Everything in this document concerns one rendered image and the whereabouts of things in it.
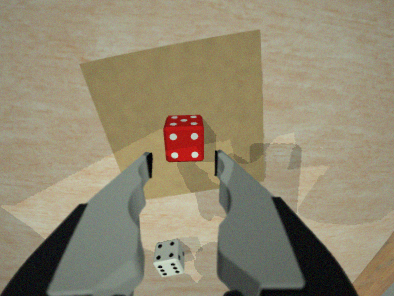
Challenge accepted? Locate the tan flat mat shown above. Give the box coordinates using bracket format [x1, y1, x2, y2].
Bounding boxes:
[79, 30, 264, 200]

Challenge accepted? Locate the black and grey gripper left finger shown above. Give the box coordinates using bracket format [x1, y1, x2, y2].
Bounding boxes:
[0, 152, 153, 296]

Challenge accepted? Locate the red die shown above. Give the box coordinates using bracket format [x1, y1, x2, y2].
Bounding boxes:
[163, 115, 204, 162]

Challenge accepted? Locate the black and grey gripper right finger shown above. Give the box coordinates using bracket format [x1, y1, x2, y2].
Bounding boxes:
[215, 150, 358, 296]

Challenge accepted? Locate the white die with black pips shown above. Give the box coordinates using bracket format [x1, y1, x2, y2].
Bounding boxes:
[153, 239, 185, 277]

